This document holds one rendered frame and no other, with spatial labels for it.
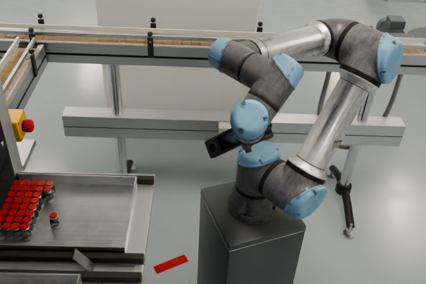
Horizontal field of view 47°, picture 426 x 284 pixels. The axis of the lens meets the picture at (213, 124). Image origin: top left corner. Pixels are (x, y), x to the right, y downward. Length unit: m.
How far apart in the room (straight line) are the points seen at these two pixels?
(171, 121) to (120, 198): 0.92
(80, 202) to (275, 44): 0.70
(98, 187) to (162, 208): 1.17
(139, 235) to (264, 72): 0.57
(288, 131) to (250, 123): 1.38
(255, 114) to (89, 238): 0.60
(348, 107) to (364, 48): 0.15
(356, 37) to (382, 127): 1.16
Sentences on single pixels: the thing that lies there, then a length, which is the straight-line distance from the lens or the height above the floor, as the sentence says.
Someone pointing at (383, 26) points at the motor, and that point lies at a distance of 2.53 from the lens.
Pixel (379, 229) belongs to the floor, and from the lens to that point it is 2.72.
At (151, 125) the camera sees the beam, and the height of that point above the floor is 0.51.
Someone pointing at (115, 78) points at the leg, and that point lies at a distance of 2.22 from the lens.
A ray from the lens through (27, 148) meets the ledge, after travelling 1.67.
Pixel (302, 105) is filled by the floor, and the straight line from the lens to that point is 3.47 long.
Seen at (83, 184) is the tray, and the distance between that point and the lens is 1.50.
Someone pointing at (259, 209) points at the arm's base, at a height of 0.84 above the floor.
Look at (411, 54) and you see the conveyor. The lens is 2.25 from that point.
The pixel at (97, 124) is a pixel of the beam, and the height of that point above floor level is 0.51.
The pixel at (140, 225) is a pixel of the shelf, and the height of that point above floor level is 0.88.
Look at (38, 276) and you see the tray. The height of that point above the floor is 0.91.
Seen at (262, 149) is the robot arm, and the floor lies 1.02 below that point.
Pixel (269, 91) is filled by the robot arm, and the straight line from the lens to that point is 1.01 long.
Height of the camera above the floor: 1.90
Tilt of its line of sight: 36 degrees down
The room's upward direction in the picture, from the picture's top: 3 degrees clockwise
